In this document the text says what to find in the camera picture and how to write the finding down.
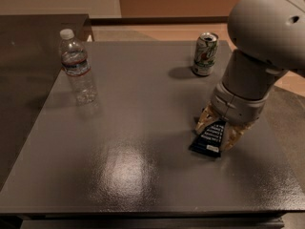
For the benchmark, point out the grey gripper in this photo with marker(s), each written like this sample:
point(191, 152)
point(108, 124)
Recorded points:
point(235, 107)

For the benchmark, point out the dark blue rxbar wrapper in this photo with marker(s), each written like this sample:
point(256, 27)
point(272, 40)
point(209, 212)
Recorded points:
point(208, 142)

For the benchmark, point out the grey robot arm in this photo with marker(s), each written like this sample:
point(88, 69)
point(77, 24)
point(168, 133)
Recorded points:
point(269, 39)

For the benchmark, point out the clear plastic water bottle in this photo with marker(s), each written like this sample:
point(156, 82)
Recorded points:
point(75, 64)

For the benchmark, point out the green white soda can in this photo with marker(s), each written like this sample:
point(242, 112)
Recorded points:
point(205, 51)

